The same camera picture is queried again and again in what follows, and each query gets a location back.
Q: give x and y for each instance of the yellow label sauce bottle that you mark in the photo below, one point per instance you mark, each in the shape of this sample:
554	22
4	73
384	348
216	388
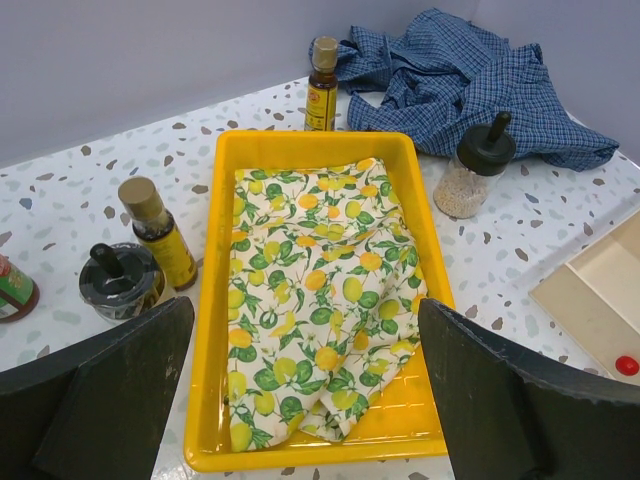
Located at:
156	229

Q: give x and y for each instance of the sesame seed shaker jar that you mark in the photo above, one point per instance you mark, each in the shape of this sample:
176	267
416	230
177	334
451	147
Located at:
480	159

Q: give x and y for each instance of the cream divided organizer box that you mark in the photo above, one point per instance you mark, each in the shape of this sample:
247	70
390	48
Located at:
594	297

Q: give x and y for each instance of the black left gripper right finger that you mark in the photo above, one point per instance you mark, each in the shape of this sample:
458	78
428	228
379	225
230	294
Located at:
508	412

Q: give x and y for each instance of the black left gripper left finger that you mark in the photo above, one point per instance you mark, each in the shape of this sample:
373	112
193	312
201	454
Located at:
98	408

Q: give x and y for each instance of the small red cap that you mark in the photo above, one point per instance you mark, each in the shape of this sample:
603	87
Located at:
627	365

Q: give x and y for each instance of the black lid seasoning jar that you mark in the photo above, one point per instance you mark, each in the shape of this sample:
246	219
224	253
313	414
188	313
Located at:
122	281

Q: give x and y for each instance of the lemon print cloth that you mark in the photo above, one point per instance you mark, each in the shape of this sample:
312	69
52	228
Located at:
323	295

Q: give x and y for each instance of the yellow label oil bottle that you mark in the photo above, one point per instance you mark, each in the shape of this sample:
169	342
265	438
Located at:
322	89

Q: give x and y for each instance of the blue checkered shirt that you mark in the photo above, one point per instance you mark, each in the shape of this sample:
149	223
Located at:
444	75

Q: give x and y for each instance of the red chili sauce bottle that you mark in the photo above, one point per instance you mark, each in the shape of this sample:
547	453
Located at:
19	292

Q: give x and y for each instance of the yellow plastic tray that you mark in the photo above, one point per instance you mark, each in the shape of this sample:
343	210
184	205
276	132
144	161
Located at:
404	422

